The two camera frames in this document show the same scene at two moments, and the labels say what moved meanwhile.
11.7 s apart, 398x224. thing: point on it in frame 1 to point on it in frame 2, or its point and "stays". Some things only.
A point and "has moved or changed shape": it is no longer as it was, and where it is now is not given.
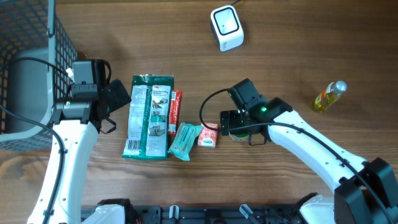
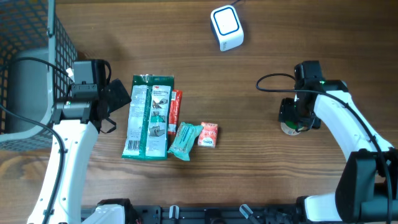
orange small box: (208, 137) stays
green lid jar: (239, 137) has moved or changed shape
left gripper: (117, 95) stays
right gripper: (234, 127) to (285, 113)
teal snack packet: (184, 139) stays
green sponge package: (149, 116) stays
